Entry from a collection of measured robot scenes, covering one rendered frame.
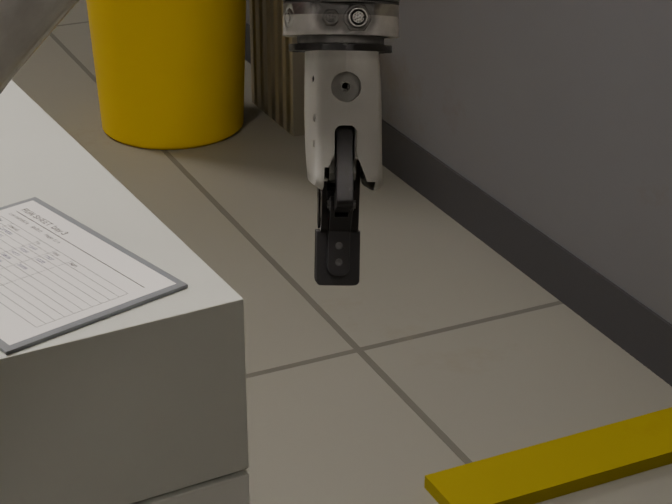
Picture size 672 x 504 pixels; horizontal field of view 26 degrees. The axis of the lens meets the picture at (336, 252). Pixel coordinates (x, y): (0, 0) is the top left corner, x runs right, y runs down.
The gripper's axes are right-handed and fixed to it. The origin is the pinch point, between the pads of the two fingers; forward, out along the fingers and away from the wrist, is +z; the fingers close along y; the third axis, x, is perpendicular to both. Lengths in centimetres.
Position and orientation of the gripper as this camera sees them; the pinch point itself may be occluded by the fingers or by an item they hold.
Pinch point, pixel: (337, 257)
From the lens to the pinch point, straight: 107.1
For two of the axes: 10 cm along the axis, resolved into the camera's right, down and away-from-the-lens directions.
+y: -0.9, -1.1, 9.9
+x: -10.0, -0.1, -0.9
